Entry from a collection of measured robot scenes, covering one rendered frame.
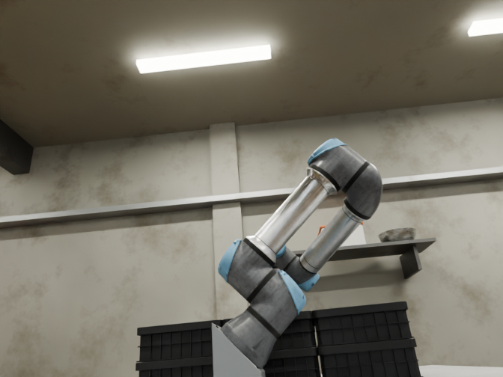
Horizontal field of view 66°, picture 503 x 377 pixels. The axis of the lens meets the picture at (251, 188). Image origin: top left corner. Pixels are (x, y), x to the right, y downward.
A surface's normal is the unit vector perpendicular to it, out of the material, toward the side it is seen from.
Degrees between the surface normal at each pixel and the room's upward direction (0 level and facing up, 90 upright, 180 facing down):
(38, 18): 180
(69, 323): 90
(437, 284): 90
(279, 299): 94
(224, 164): 90
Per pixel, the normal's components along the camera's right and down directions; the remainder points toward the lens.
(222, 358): -0.08, -0.40
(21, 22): 0.07, 0.91
